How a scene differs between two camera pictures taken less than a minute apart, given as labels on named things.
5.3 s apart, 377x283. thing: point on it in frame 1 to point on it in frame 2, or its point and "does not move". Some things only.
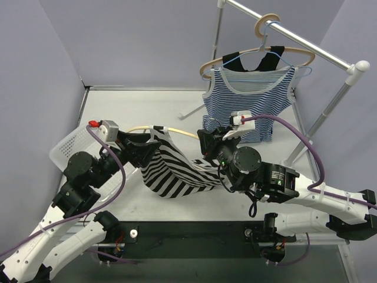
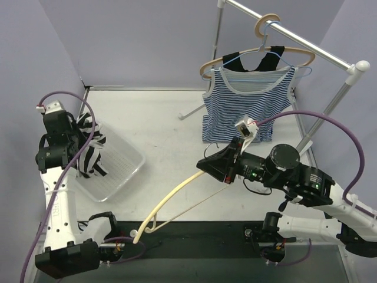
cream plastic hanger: [169, 128] to [152, 209]
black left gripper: [131, 149] to [72, 130]
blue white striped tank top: [264, 93] does not move
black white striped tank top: [171, 173] to [90, 164]
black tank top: [270, 62] does not move
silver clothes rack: [353, 69] does not move
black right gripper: [208, 142] to [231, 162]
